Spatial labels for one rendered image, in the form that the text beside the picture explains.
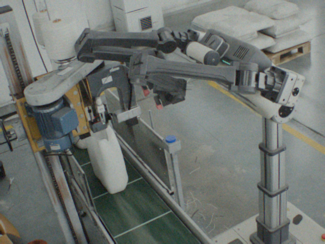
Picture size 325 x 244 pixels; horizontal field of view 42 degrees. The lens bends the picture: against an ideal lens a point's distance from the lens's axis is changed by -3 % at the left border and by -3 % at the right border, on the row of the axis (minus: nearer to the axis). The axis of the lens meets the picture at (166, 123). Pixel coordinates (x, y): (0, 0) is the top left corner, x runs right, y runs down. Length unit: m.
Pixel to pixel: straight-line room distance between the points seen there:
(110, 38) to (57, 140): 0.56
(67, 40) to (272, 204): 1.32
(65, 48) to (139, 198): 1.26
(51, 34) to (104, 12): 4.64
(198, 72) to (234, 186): 2.06
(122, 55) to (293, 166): 2.06
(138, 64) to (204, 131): 2.68
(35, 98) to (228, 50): 0.88
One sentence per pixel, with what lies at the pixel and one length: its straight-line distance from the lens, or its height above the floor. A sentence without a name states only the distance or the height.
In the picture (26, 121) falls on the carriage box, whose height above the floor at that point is 1.21.
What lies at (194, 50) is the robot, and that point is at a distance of 1.75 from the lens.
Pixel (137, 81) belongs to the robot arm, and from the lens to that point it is 1.54.
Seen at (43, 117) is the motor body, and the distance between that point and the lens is 2.08.
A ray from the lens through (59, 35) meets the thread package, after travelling 1.96.
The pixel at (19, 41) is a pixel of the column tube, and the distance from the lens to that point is 2.19.
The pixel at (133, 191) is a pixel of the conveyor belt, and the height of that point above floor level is 0.38.
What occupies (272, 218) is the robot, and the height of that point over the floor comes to 0.52.
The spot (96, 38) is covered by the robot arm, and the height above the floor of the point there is 1.62.
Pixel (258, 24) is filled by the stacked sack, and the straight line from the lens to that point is 4.97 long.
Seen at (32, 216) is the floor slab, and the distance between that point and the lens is 3.64.
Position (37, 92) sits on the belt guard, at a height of 1.42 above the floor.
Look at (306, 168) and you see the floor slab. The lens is 3.63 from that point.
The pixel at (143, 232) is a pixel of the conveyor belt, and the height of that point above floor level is 0.38.
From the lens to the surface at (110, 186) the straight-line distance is 2.90.
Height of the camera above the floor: 2.20
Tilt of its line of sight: 30 degrees down
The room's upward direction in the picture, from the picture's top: 9 degrees counter-clockwise
